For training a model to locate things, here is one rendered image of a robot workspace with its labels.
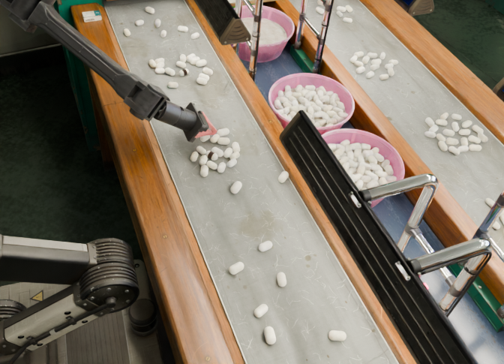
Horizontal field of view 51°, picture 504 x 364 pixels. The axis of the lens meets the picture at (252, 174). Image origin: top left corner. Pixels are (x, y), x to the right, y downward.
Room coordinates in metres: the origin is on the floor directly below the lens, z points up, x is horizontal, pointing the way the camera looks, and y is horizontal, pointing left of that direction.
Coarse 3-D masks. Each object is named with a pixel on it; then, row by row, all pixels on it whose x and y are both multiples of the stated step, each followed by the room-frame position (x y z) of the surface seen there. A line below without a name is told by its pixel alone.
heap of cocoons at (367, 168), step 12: (336, 144) 1.13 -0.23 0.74; (348, 144) 1.14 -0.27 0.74; (360, 144) 1.14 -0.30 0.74; (336, 156) 1.08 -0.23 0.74; (348, 156) 1.09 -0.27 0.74; (360, 156) 1.09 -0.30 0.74; (372, 156) 1.09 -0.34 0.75; (348, 168) 1.04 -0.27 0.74; (360, 168) 1.04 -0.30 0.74; (372, 168) 1.05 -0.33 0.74; (384, 168) 1.07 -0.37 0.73; (360, 180) 0.99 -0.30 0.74; (372, 180) 1.00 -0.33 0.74; (384, 180) 1.00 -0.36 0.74
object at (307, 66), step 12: (324, 0) 1.54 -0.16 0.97; (300, 12) 1.64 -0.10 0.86; (324, 12) 1.51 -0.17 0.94; (300, 24) 1.64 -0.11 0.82; (324, 24) 1.50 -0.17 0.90; (300, 36) 1.64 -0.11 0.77; (324, 36) 1.50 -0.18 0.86; (300, 48) 1.65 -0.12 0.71; (300, 60) 1.59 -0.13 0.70; (312, 72) 1.51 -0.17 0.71
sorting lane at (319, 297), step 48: (144, 48) 1.50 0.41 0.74; (192, 48) 1.53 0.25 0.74; (192, 96) 1.28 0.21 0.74; (240, 96) 1.30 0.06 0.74; (192, 144) 1.06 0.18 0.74; (240, 144) 1.09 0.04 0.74; (192, 192) 0.89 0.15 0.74; (240, 192) 0.91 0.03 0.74; (288, 192) 0.92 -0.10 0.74; (240, 240) 0.75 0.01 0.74; (288, 240) 0.77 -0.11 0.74; (240, 288) 0.62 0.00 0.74; (288, 288) 0.64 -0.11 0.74; (336, 288) 0.65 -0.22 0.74; (240, 336) 0.51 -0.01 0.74; (288, 336) 0.52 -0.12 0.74
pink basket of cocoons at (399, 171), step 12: (336, 132) 1.16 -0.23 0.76; (348, 132) 1.17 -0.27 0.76; (360, 132) 1.17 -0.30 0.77; (372, 144) 1.15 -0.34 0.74; (384, 144) 1.13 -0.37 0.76; (384, 156) 1.11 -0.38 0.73; (396, 156) 1.09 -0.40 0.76; (396, 168) 1.06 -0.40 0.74; (396, 180) 1.01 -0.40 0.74; (372, 204) 0.94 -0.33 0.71
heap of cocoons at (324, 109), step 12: (288, 96) 1.33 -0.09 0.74; (300, 96) 1.34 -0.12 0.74; (312, 96) 1.35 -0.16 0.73; (324, 96) 1.34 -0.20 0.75; (336, 96) 1.35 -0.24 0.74; (276, 108) 1.28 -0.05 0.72; (288, 108) 1.27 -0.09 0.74; (300, 108) 1.27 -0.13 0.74; (312, 108) 1.28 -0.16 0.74; (324, 108) 1.29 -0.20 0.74; (336, 108) 1.29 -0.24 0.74; (312, 120) 1.22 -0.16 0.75; (324, 120) 1.23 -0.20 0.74; (336, 120) 1.24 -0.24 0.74
